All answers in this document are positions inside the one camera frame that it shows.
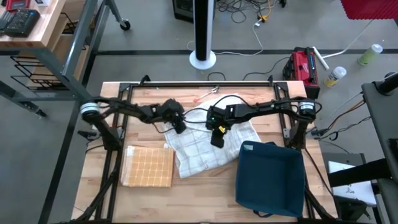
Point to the red flat device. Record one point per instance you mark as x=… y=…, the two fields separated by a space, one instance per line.
x=18 y=3

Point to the red and black toolbox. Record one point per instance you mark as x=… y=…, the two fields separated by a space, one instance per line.
x=303 y=68

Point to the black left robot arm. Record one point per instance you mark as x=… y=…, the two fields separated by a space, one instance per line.
x=105 y=115

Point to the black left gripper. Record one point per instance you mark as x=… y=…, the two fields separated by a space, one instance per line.
x=180 y=127

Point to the wooden workbench with grey frame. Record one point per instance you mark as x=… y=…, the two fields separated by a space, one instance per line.
x=37 y=31

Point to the white and yellow spray can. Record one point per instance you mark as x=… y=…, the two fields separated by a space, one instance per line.
x=335 y=76

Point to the black metal table frame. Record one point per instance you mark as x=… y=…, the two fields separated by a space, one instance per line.
x=202 y=84

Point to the navy and white fabric basket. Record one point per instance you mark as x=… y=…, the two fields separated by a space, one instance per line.
x=270 y=177

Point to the white and black tower stand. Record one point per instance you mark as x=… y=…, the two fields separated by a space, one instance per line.
x=203 y=31

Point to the grey desk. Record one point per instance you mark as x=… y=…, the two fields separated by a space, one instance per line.
x=382 y=118

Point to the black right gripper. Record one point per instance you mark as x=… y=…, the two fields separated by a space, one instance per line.
x=218 y=139

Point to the white waffle towel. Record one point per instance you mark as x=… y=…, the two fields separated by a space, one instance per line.
x=199 y=152

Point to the white tube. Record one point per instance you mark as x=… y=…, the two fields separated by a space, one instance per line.
x=320 y=58

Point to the black keypad device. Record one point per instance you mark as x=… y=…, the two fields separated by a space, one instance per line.
x=21 y=22

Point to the black box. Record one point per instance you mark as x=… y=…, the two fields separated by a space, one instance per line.
x=183 y=11

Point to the yellow towel with white lines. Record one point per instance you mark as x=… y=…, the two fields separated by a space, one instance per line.
x=150 y=166

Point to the white paper sheet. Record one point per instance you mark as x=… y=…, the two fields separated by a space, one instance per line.
x=351 y=189

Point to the green bottle with white cap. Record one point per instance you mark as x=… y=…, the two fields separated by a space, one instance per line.
x=369 y=55

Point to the small white box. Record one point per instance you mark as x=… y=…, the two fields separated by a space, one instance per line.
x=42 y=2

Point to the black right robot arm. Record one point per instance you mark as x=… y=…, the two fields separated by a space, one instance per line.
x=264 y=109

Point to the red panel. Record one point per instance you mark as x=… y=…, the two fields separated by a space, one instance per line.
x=370 y=8

